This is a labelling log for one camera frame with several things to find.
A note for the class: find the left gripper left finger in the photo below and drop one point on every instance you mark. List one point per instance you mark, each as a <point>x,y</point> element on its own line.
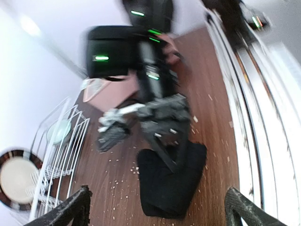
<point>75,210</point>

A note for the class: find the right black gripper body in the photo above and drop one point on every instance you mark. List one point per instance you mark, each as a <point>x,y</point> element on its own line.
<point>163,113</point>

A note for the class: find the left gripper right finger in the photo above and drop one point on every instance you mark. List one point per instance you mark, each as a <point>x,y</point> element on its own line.
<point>240,211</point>

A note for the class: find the black underwear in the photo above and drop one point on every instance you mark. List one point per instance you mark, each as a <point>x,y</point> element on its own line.
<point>166,194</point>

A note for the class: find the pink divided organizer box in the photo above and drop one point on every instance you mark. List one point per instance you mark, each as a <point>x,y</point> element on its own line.
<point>110,93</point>

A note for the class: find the dark rimmed beige plate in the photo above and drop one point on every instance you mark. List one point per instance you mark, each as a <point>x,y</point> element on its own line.
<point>16,184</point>

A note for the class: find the light blue ceramic bowl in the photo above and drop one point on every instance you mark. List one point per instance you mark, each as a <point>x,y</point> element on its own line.
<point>63,134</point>

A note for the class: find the white wire dish rack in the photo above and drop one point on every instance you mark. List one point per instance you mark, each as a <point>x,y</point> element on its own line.
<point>55,179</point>

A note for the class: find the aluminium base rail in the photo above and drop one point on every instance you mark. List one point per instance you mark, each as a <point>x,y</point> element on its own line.
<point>263,84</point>

